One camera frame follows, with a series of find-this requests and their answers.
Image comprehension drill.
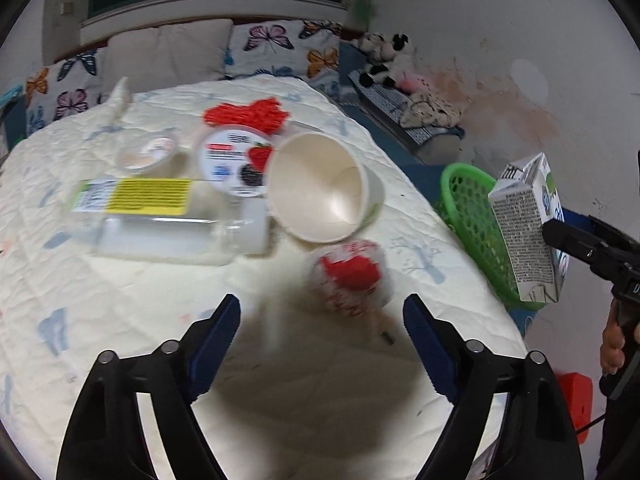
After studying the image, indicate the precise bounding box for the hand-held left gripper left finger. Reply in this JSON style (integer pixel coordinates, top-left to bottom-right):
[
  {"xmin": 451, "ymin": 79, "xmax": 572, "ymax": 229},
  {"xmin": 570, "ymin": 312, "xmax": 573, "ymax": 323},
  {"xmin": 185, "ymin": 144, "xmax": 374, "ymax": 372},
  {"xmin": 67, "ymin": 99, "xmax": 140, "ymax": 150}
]
[{"xmin": 56, "ymin": 294, "xmax": 242, "ymax": 480}]

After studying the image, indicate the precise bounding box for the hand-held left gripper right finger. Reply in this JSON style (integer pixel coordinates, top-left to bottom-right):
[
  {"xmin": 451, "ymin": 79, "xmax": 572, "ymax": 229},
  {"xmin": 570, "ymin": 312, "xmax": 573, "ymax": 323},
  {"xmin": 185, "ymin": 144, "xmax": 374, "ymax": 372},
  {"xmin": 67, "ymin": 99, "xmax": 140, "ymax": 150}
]
[{"xmin": 403, "ymin": 294, "xmax": 586, "ymax": 480}]

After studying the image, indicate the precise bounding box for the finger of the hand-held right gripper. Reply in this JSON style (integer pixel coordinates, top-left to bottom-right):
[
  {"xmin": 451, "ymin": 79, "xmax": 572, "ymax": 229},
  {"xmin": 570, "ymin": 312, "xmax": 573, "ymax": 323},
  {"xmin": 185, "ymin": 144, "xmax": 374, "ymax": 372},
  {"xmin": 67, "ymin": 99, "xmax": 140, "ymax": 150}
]
[
  {"xmin": 542, "ymin": 219, "xmax": 608, "ymax": 273},
  {"xmin": 587, "ymin": 214, "xmax": 633, "ymax": 252}
]

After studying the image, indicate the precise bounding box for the white milk carton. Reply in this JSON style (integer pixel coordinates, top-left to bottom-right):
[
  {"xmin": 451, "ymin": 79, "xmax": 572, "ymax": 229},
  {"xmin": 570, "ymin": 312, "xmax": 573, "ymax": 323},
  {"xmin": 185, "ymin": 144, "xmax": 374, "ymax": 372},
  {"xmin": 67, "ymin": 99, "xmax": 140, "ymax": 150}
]
[{"xmin": 487, "ymin": 152, "xmax": 568, "ymax": 306}]

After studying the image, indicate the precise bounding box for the green plastic basket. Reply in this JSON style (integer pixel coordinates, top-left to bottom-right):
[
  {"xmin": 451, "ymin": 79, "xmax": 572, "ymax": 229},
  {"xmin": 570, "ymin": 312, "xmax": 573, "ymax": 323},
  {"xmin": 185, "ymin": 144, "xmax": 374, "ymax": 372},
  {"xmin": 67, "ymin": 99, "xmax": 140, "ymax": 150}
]
[{"xmin": 434, "ymin": 161, "xmax": 548, "ymax": 311}]

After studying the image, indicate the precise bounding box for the red-white cup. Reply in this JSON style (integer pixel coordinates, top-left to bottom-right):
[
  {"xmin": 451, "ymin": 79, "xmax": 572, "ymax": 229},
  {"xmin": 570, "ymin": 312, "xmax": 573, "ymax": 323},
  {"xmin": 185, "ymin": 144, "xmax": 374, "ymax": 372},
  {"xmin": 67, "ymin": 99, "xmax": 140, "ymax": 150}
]
[{"xmin": 306, "ymin": 240, "xmax": 397, "ymax": 347}]

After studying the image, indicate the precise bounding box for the clear plastic jelly cup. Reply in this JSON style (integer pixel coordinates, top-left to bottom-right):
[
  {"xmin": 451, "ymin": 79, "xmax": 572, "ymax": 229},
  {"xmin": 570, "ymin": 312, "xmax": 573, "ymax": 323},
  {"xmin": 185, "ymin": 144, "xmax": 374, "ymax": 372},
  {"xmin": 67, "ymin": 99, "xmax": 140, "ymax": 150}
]
[{"xmin": 114, "ymin": 135, "xmax": 187, "ymax": 178}]

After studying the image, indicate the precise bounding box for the red foam fruit net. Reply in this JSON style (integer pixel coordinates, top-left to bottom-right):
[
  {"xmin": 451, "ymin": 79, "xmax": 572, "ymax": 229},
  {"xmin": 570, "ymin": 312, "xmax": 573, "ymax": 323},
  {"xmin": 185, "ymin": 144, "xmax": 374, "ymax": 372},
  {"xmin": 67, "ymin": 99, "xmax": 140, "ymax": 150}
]
[{"xmin": 202, "ymin": 97, "xmax": 291, "ymax": 137}]

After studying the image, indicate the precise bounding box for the person's right forearm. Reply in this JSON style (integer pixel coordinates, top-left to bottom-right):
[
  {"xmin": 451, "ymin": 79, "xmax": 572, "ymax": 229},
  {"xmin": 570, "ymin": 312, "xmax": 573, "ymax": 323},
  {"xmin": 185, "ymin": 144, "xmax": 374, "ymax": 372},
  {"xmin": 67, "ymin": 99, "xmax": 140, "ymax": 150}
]
[{"xmin": 597, "ymin": 400, "xmax": 640, "ymax": 480}]

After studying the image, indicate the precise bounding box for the person's right hand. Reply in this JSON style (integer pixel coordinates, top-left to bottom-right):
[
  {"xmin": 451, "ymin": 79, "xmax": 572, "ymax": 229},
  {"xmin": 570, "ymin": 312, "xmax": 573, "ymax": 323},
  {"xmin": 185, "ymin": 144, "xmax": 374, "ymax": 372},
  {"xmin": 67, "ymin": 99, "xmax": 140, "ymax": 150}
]
[{"xmin": 601, "ymin": 302, "xmax": 640, "ymax": 376}]

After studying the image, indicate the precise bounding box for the clear bottle with yellow label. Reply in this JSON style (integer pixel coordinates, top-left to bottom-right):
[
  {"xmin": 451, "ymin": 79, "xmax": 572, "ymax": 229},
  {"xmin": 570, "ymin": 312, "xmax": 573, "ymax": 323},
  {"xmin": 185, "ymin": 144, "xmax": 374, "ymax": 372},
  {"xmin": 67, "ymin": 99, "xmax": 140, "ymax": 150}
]
[{"xmin": 70, "ymin": 176, "xmax": 271, "ymax": 267}]

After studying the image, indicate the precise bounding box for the red box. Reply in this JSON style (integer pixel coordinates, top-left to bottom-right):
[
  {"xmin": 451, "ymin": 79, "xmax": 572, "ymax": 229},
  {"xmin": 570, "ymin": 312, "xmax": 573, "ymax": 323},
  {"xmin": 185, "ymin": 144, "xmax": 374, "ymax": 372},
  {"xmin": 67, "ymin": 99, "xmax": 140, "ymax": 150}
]
[{"xmin": 559, "ymin": 371, "xmax": 594, "ymax": 445}]

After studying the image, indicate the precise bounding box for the white quilted blanket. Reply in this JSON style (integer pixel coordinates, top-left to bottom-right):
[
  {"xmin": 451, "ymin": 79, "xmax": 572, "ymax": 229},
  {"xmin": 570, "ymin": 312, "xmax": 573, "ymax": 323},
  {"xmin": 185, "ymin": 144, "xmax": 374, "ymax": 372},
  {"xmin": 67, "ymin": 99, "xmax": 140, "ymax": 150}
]
[{"xmin": 0, "ymin": 76, "xmax": 526, "ymax": 480}]

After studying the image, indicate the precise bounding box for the round cup with strawberry lid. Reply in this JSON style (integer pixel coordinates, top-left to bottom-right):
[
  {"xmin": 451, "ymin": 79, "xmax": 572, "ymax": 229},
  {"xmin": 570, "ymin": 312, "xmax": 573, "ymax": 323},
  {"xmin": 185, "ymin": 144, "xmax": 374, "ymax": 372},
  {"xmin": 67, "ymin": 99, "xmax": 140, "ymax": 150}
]
[{"xmin": 197, "ymin": 127, "xmax": 276, "ymax": 197}]

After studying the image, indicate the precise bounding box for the white plastic bowl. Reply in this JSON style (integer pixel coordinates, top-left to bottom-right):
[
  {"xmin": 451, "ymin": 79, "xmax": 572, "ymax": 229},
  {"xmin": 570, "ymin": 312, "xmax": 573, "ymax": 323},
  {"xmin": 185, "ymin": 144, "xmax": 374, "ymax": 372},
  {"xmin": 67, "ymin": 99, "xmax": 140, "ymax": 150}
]
[{"xmin": 267, "ymin": 131, "xmax": 386, "ymax": 246}]

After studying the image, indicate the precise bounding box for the spotted beige cloth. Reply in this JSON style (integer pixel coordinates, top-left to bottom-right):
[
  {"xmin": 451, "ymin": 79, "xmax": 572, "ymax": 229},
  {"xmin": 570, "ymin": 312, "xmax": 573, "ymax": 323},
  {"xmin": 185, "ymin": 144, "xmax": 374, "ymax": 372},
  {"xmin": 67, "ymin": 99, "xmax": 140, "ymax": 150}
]
[{"xmin": 400, "ymin": 87, "xmax": 463, "ymax": 128}]

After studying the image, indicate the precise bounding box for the pink plush toy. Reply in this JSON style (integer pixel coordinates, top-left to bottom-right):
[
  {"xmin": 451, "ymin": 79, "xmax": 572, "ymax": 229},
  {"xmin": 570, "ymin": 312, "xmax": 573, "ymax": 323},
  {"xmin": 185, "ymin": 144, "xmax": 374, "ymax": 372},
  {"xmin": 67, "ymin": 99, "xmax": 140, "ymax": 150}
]
[{"xmin": 397, "ymin": 71, "xmax": 433, "ymax": 93}]

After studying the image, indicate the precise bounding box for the black and white cow plush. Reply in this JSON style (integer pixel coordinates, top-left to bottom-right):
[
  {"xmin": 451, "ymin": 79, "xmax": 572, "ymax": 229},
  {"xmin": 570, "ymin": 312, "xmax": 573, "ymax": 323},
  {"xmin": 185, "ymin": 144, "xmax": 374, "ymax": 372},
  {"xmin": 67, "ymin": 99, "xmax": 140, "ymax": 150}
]
[{"xmin": 360, "ymin": 34, "xmax": 417, "ymax": 87}]

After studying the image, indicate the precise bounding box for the grey plush toy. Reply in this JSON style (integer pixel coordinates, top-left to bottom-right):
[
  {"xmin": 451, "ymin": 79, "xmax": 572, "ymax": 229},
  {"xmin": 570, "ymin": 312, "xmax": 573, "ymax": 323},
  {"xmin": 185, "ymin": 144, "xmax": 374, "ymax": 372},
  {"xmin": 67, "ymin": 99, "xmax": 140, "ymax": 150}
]
[{"xmin": 350, "ymin": 32, "xmax": 386, "ymax": 61}]

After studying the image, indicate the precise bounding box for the butterfly print pillow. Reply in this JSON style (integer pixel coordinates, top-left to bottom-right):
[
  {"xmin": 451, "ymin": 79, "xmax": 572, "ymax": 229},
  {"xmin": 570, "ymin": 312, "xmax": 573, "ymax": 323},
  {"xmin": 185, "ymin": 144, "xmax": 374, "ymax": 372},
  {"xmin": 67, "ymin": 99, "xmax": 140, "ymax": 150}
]
[
  {"xmin": 224, "ymin": 19, "xmax": 346, "ymax": 83},
  {"xmin": 24, "ymin": 47, "xmax": 108, "ymax": 136}
]

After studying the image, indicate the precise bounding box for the beige pillow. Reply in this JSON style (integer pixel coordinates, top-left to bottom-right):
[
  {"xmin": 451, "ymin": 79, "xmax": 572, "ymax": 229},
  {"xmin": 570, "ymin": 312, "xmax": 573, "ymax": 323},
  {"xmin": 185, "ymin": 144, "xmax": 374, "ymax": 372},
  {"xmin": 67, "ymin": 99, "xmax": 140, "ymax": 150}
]
[{"xmin": 102, "ymin": 18, "xmax": 235, "ymax": 96}]

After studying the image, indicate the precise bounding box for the black cable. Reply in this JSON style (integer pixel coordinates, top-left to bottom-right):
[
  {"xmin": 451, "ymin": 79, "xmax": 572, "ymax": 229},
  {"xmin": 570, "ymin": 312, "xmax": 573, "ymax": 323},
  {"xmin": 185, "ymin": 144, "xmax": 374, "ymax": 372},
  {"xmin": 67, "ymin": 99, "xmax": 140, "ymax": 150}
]
[{"xmin": 575, "ymin": 412, "xmax": 608, "ymax": 433}]

